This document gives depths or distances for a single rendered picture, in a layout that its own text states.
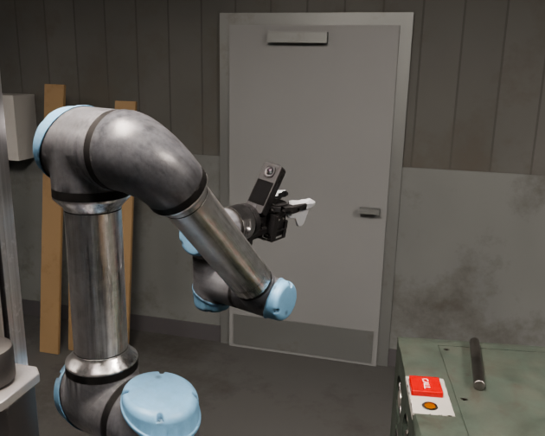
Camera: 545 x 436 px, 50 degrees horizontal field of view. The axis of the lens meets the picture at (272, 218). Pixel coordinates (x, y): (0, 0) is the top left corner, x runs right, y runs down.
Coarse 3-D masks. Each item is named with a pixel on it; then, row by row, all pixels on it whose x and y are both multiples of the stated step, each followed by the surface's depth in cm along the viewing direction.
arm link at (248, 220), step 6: (234, 204) 119; (240, 204) 119; (240, 210) 116; (246, 210) 117; (240, 216) 115; (246, 216) 116; (252, 216) 117; (246, 222) 116; (252, 222) 117; (246, 228) 116; (252, 228) 118; (246, 234) 117; (252, 234) 119
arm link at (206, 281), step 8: (200, 264) 111; (208, 264) 111; (200, 272) 112; (208, 272) 111; (216, 272) 111; (200, 280) 112; (208, 280) 111; (216, 280) 110; (192, 288) 115; (200, 288) 113; (208, 288) 111; (216, 288) 110; (224, 288) 109; (200, 296) 113; (208, 296) 112; (216, 296) 111; (224, 296) 109; (200, 304) 113; (208, 304) 113; (216, 304) 113; (224, 304) 112
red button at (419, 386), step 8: (416, 376) 119; (424, 376) 119; (416, 384) 116; (424, 384) 116; (432, 384) 116; (440, 384) 116; (416, 392) 114; (424, 392) 114; (432, 392) 113; (440, 392) 113
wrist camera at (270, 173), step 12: (264, 168) 124; (276, 168) 123; (264, 180) 123; (276, 180) 122; (252, 192) 124; (264, 192) 122; (276, 192) 123; (252, 204) 123; (264, 204) 121; (264, 216) 123
